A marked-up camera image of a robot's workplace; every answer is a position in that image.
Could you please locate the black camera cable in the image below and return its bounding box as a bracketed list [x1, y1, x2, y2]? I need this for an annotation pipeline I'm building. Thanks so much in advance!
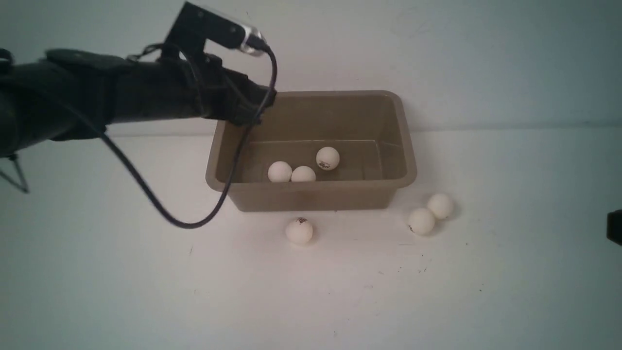
[100, 41, 278, 229]

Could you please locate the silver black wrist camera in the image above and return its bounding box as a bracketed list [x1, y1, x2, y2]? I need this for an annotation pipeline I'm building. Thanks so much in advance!
[164, 1, 269, 57]

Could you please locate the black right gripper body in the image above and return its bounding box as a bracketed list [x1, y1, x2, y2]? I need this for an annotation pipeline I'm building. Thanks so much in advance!
[607, 210, 622, 245]

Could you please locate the black cable tie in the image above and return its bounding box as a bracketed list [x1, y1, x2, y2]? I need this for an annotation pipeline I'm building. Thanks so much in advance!
[0, 155, 30, 194]

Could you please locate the white table-tennis ball with logo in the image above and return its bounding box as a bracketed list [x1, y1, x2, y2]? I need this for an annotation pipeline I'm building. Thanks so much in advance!
[286, 217, 314, 245]

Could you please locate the brown plastic bin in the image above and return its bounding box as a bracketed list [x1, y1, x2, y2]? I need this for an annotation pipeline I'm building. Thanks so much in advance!
[227, 90, 417, 212]

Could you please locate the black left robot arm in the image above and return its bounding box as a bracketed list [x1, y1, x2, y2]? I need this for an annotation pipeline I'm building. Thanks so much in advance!
[0, 49, 276, 157]

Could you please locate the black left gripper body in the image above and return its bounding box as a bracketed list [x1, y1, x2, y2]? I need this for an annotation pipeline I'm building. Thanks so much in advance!
[187, 53, 277, 126]

